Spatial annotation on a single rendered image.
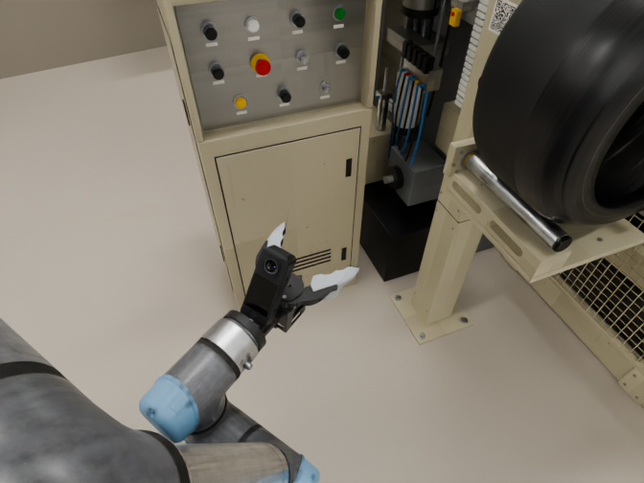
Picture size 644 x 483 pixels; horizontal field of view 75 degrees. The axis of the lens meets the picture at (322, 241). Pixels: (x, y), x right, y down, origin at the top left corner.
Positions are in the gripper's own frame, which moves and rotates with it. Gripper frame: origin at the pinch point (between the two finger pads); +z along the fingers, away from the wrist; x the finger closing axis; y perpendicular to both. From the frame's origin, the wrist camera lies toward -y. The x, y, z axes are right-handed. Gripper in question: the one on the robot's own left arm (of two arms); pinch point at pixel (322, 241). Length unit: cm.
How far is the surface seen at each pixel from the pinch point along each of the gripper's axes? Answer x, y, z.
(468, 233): 18, 49, 72
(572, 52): 18.5, -26.0, 37.7
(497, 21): 0, -15, 71
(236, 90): -54, 13, 39
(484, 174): 15, 13, 55
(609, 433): 95, 94, 64
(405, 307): 11, 105, 71
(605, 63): 23, -27, 35
